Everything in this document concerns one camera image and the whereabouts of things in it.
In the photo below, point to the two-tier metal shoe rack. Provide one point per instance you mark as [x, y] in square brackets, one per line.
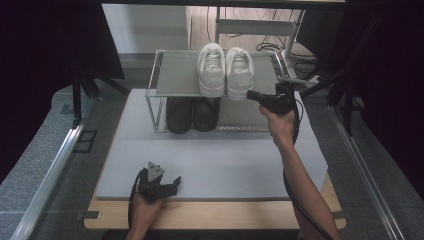
[176, 76]

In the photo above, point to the black square floor marker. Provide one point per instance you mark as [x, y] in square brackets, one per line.
[85, 141]

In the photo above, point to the dark curtain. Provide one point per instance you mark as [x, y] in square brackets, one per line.
[393, 83]
[40, 66]

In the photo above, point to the white lace-up sneaker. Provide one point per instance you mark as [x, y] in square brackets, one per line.
[211, 70]
[240, 73]

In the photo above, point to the aluminium rail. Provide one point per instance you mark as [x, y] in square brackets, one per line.
[363, 173]
[50, 180]

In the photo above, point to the white power strip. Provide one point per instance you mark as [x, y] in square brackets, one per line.
[314, 81]

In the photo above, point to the person's right hand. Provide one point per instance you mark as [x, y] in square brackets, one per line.
[283, 130]

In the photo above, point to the black slipper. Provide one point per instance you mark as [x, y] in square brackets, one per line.
[179, 115]
[206, 113]

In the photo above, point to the black metal stand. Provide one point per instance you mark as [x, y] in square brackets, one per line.
[348, 106]

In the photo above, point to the person's left hand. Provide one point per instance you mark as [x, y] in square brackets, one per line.
[143, 213]

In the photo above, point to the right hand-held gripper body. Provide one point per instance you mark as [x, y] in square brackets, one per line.
[283, 101]

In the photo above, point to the black tripod stand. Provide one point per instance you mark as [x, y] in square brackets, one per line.
[77, 96]

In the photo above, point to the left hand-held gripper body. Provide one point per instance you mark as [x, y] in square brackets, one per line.
[151, 188]

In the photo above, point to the white metal desk frame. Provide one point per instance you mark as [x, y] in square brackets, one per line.
[255, 27]

